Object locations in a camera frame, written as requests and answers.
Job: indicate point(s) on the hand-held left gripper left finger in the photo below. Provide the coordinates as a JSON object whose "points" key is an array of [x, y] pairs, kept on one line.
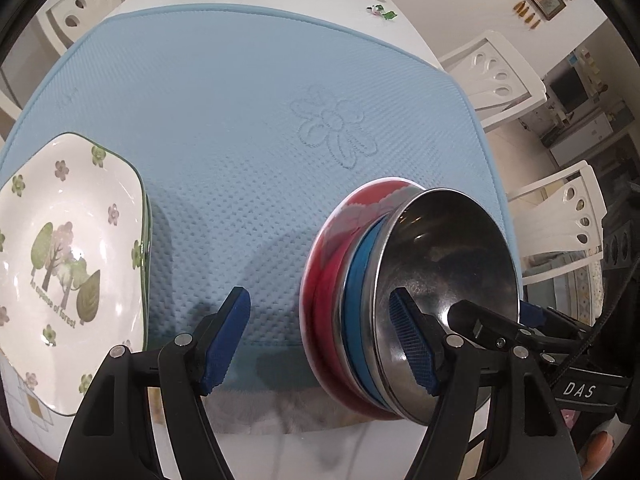
{"points": [[225, 340]]}

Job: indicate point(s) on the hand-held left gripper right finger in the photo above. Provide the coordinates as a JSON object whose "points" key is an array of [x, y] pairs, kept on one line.
{"points": [[412, 340]]}

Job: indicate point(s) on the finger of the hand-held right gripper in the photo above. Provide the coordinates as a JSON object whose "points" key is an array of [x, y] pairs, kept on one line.
{"points": [[475, 317], [535, 314]]}

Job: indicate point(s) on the blue steel bowl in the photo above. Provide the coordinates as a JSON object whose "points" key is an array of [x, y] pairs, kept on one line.
{"points": [[450, 250]]}

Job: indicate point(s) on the red steel bowl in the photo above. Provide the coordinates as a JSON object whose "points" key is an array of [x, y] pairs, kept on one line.
{"points": [[330, 300]]}

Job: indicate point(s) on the person's right hand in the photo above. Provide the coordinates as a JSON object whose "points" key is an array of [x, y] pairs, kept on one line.
{"points": [[599, 450]]}

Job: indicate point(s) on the background cabinet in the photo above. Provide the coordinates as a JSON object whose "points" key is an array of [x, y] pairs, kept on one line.
{"points": [[585, 130]]}

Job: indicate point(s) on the blue quilted table mat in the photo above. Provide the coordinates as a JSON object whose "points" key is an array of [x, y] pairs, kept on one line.
{"points": [[225, 135]]}

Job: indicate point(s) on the microwave oven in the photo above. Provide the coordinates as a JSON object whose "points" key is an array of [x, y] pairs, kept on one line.
{"points": [[567, 85]]}

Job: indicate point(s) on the orange hanging ornaments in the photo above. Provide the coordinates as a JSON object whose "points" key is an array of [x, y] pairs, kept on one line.
{"points": [[526, 14]]}

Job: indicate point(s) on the small green table ornament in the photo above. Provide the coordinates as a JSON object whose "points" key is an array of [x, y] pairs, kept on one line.
{"points": [[382, 12]]}

